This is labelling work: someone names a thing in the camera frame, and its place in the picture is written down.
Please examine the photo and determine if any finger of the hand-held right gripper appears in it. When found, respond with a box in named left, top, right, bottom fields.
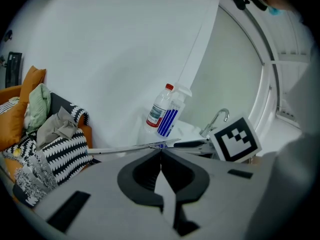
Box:
left=173, top=138, right=216, bottom=159

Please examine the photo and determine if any black white zigzag blanket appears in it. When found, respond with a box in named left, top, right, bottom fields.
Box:
left=2, top=91, right=95, bottom=185

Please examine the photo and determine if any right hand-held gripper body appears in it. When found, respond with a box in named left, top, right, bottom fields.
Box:
left=208, top=112, right=316, bottom=238

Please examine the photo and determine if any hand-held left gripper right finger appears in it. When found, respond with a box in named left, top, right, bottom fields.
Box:
left=160, top=148, right=275, bottom=239

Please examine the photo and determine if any black upright appliance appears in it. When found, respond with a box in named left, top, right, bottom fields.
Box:
left=5, top=51, right=24, bottom=90

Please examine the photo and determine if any orange sofa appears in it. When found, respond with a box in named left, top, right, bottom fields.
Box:
left=0, top=84, right=94, bottom=205

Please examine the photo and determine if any pale green blanket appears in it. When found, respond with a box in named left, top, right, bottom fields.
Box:
left=23, top=82, right=52, bottom=133

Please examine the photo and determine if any orange cushion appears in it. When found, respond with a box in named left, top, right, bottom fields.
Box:
left=19, top=65, right=48, bottom=105
left=0, top=100, right=29, bottom=152

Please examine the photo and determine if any chrome faucet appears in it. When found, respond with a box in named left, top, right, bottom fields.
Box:
left=198, top=107, right=231, bottom=139

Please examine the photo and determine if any red-capped clear bottle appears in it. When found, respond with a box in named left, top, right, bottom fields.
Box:
left=145, top=82, right=175, bottom=135

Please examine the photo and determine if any grey-beige garment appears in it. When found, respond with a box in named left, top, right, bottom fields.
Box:
left=35, top=106, right=79, bottom=151

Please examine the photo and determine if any grey fringed throw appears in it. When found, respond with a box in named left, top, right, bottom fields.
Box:
left=13, top=149, right=60, bottom=208

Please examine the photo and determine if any black white striped cushion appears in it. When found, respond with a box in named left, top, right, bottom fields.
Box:
left=0, top=97, right=21, bottom=115

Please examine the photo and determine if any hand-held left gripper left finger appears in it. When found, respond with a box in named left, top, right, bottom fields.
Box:
left=31, top=148, right=166, bottom=240

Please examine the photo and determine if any blue face mask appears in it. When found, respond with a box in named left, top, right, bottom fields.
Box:
left=268, top=6, right=285, bottom=17

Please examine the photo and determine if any blue-striped white spray bottle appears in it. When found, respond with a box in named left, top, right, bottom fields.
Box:
left=156, top=82, right=193, bottom=138

